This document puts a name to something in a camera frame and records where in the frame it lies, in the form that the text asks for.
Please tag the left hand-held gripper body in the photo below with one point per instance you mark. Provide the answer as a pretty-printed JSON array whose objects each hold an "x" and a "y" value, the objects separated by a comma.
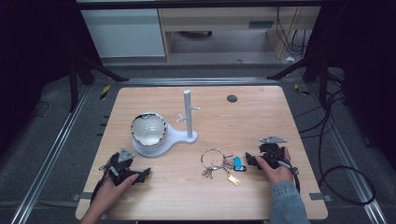
[{"x": 122, "y": 166}]

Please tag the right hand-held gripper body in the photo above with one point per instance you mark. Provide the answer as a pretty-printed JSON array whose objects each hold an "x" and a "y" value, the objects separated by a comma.
[{"x": 271, "y": 152}]

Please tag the person's right hand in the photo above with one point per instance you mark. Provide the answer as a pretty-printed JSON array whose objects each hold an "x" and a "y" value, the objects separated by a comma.
[{"x": 277, "y": 174}]

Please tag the person's left hand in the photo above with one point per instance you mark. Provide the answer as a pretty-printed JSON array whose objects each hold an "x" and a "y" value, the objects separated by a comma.
[{"x": 110, "y": 194}]

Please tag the shiny silver bowl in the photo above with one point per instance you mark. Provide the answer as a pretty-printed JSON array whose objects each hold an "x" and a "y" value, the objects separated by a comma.
[{"x": 148, "y": 129}]

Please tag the dark round table grommet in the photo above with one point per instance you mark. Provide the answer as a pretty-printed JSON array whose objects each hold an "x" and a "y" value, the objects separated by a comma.
[{"x": 232, "y": 98}]

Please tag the grey stand with pegs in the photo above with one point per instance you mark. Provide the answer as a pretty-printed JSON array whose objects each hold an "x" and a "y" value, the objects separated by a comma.
[{"x": 186, "y": 124}]

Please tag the yellow black tape strip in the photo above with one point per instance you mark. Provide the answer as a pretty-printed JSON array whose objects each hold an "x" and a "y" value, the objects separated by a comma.
[
  {"x": 300, "y": 90},
  {"x": 105, "y": 92}
]

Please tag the black metal stand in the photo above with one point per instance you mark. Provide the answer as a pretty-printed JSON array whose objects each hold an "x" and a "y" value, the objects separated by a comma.
[
  {"x": 317, "y": 74},
  {"x": 76, "y": 81}
]

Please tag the small white floor object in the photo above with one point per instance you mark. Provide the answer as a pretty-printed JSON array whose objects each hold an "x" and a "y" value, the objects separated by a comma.
[{"x": 290, "y": 58}]

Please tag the white cabinet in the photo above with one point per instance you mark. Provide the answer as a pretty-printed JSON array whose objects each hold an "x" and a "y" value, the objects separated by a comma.
[{"x": 124, "y": 32}]

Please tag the light wooden desk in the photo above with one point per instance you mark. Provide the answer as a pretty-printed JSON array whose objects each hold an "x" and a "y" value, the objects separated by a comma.
[{"x": 233, "y": 20}]

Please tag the grey table bracket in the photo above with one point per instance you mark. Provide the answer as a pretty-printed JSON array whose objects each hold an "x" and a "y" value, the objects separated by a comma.
[
  {"x": 82, "y": 196},
  {"x": 320, "y": 196}
]

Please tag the metal floor rail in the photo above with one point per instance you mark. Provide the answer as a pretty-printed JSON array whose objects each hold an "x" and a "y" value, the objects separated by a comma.
[
  {"x": 199, "y": 81},
  {"x": 46, "y": 158},
  {"x": 348, "y": 155}
]

